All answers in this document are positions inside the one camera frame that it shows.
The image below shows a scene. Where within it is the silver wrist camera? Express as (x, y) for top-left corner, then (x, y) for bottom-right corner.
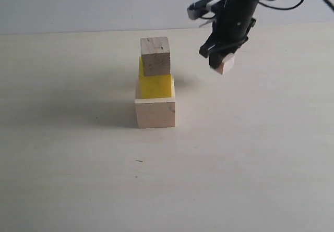
(187, 0), (226, 20)

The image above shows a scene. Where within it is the yellow cube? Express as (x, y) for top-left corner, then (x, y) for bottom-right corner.
(138, 56), (175, 99)

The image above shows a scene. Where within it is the small light wooden cube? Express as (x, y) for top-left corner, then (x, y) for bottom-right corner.
(214, 53), (235, 75)

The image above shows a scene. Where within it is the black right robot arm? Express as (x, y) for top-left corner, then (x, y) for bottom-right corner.
(192, 0), (260, 69)

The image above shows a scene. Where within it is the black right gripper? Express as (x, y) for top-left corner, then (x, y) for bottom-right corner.
(199, 0), (257, 69)

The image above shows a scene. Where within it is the medium dark wooden cube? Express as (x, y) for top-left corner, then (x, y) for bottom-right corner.
(140, 36), (171, 76)

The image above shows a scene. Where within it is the large light wooden cube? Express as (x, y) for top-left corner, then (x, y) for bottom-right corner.
(134, 78), (176, 128)

